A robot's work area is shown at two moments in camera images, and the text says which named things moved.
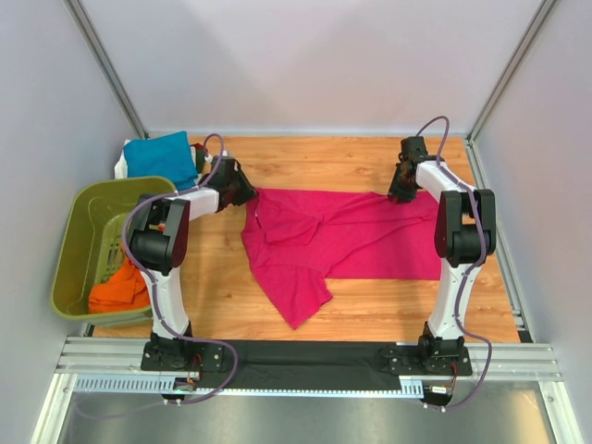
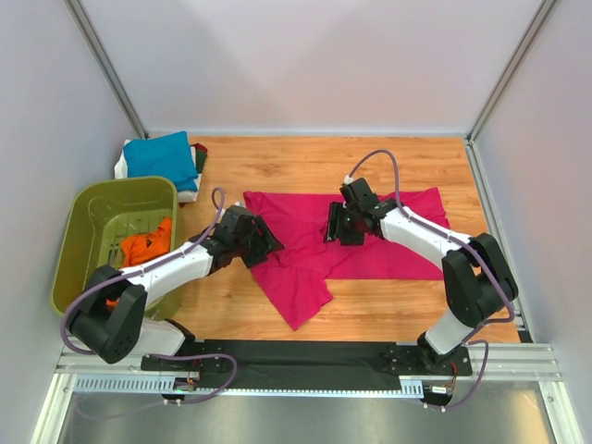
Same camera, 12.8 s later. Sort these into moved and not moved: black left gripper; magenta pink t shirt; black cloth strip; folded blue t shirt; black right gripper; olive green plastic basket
Moved: black right gripper; black left gripper
Not moved: magenta pink t shirt; folded blue t shirt; black cloth strip; olive green plastic basket
